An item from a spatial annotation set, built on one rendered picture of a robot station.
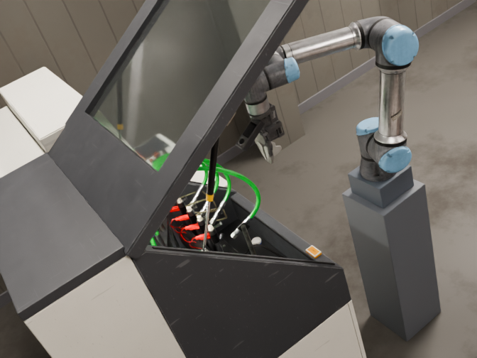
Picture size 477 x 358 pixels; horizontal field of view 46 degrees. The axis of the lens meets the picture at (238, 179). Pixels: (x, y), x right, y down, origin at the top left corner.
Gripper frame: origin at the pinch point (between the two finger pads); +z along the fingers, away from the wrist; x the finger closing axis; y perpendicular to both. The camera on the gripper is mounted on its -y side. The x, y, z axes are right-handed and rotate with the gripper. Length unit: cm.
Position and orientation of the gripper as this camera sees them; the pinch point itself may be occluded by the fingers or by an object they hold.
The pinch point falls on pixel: (268, 161)
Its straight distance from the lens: 196.7
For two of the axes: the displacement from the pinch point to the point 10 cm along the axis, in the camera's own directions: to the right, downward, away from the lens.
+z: 2.7, 7.7, 5.8
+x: -5.2, -3.9, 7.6
